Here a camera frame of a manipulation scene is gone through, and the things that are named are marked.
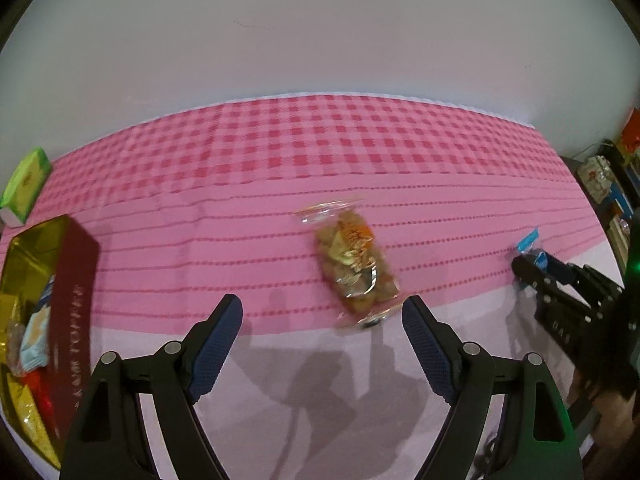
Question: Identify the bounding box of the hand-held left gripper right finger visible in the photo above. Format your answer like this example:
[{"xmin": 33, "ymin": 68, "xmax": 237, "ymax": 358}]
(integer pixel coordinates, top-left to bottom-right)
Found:
[{"xmin": 401, "ymin": 295, "xmax": 583, "ymax": 480}]

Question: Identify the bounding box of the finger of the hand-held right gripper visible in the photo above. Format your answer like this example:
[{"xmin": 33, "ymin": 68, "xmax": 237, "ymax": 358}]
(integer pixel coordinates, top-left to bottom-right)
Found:
[
  {"xmin": 542, "ymin": 252, "xmax": 623, "ymax": 306},
  {"xmin": 511, "ymin": 256, "xmax": 576, "ymax": 306}
]

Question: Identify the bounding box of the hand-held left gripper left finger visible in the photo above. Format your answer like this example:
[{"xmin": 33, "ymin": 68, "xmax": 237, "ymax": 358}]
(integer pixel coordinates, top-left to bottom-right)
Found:
[{"xmin": 59, "ymin": 294, "xmax": 244, "ymax": 480}]

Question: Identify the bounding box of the blue candy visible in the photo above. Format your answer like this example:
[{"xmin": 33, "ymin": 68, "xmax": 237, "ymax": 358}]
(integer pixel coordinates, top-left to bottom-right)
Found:
[{"xmin": 515, "ymin": 228, "xmax": 551, "ymax": 268}]

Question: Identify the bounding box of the clear pack of orange snack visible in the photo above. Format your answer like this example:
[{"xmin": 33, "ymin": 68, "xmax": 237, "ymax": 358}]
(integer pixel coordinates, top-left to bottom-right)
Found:
[{"xmin": 294, "ymin": 199, "xmax": 403, "ymax": 331}]

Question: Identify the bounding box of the dark red tin box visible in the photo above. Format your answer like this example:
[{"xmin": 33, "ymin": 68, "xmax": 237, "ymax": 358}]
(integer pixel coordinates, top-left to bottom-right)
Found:
[{"xmin": 0, "ymin": 214, "xmax": 101, "ymax": 471}]

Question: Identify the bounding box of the red snack packet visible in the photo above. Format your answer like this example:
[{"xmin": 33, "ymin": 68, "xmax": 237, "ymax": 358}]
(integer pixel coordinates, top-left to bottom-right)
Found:
[{"xmin": 25, "ymin": 370, "xmax": 57, "ymax": 423}]

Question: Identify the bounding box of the blue cracker packet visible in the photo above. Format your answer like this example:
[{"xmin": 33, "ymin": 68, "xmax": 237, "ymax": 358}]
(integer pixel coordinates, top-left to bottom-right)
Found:
[{"xmin": 20, "ymin": 275, "xmax": 57, "ymax": 376}]

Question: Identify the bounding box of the yellow snack packet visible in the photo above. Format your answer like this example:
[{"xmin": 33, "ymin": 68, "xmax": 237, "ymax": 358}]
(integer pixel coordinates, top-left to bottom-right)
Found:
[
  {"xmin": 5, "ymin": 376, "xmax": 61, "ymax": 466},
  {"xmin": 0, "ymin": 294, "xmax": 22, "ymax": 358}
]

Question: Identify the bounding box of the printed box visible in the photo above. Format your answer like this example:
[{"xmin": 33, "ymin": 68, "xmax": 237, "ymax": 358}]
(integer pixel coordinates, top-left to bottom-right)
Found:
[{"xmin": 579, "ymin": 155, "xmax": 619, "ymax": 204}]

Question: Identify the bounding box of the pink checked tablecloth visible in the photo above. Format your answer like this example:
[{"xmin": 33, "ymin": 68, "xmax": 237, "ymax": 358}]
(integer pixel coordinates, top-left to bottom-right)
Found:
[{"xmin": 0, "ymin": 92, "xmax": 618, "ymax": 480}]

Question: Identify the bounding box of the green tissue pack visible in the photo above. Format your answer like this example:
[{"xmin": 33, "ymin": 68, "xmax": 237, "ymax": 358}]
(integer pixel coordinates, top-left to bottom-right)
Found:
[{"xmin": 0, "ymin": 147, "xmax": 52, "ymax": 226}]

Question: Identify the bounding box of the black cable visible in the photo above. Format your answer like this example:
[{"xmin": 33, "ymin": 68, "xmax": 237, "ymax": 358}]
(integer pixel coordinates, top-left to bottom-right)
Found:
[{"xmin": 472, "ymin": 435, "xmax": 503, "ymax": 480}]

